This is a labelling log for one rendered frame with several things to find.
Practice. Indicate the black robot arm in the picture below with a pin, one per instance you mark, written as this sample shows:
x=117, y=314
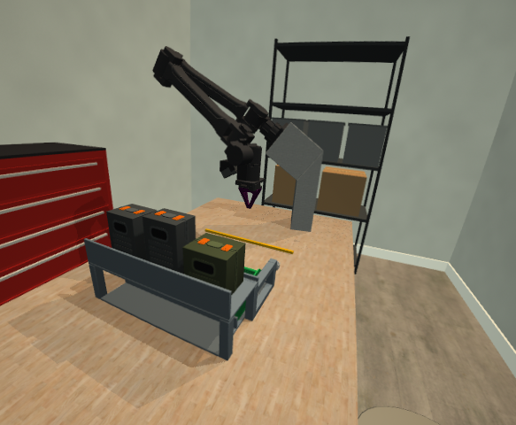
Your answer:
x=200, y=93

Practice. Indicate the grey metal shelf rack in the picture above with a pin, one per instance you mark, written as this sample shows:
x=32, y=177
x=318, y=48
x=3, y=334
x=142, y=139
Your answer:
x=150, y=293

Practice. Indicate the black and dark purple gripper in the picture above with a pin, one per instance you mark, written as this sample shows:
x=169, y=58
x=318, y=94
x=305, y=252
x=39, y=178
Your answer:
x=252, y=184

